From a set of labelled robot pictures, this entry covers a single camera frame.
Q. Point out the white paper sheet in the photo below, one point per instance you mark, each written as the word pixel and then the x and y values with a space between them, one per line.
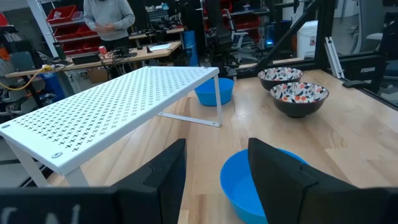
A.
pixel 160 46

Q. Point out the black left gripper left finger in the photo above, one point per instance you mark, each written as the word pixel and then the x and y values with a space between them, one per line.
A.
pixel 149 193

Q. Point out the red storage bin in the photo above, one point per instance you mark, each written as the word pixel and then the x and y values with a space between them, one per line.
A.
pixel 66 32
pixel 63 13
pixel 87 30
pixel 247 23
pixel 81 46

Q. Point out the white plastic bin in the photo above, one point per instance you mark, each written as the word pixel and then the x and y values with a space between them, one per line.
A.
pixel 307 39

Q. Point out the white office chair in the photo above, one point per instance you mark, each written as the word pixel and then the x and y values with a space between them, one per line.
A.
pixel 237 37

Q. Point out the silver aluminium extrusion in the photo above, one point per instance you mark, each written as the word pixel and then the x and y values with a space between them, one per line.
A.
pixel 339 65
pixel 329 54

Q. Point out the floral pattern black bowl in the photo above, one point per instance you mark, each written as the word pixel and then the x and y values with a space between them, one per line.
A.
pixel 298 107
pixel 280 74

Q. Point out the wooden workbench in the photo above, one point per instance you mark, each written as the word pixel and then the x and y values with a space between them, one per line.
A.
pixel 146 54

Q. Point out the blue bin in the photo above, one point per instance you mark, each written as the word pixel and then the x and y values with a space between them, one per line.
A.
pixel 51 87

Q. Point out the white perforated metal shelf rack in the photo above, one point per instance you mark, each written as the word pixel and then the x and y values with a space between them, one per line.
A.
pixel 109 105

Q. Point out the black aluminium table frame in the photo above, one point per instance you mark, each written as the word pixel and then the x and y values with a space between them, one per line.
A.
pixel 321 37

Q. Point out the black wedge piece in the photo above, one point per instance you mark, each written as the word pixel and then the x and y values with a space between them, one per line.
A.
pixel 354 83

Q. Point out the red can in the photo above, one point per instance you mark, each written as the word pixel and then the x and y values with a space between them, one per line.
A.
pixel 102 49

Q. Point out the person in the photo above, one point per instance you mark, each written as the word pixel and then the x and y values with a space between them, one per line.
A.
pixel 109 18

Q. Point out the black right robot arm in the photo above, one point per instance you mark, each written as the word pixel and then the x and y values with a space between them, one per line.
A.
pixel 219 34

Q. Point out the cardboard box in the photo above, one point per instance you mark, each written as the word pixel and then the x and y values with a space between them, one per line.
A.
pixel 98 74

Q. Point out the black keyboard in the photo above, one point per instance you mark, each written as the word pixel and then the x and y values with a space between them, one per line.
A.
pixel 85 59

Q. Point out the blue plastic mini bowl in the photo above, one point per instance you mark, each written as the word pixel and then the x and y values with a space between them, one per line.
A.
pixel 205 93
pixel 239 186

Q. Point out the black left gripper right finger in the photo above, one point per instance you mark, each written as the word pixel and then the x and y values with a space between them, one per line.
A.
pixel 280 186

